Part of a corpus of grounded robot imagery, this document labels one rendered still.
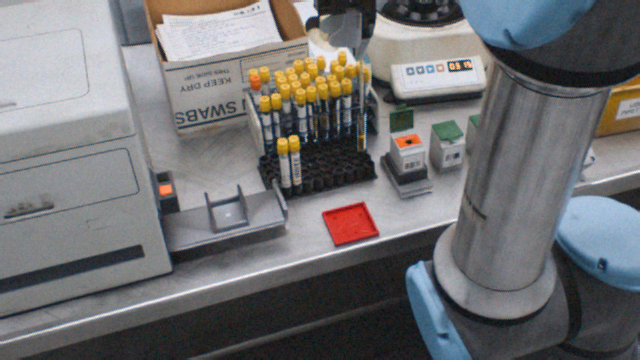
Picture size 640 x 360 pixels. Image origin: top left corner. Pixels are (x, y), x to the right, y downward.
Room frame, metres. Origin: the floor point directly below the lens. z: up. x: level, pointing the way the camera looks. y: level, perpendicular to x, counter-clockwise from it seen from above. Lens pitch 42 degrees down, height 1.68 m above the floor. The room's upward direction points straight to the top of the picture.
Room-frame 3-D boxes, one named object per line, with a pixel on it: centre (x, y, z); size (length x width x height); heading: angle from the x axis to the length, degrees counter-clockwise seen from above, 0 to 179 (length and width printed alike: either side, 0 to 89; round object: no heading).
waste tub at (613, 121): (1.01, -0.44, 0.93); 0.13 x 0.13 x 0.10; 15
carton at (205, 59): (1.11, 0.24, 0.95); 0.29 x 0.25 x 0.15; 19
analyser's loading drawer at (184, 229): (0.71, 0.21, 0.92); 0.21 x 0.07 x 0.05; 109
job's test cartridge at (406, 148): (0.84, -0.08, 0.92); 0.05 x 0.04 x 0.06; 19
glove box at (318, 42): (1.15, 0.06, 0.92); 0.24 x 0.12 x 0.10; 19
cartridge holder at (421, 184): (0.84, -0.08, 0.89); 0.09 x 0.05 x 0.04; 19
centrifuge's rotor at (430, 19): (1.19, -0.12, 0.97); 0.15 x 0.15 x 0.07
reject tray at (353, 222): (0.74, 0.01, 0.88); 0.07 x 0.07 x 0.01; 19
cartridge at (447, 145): (0.87, -0.14, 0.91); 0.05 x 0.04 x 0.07; 19
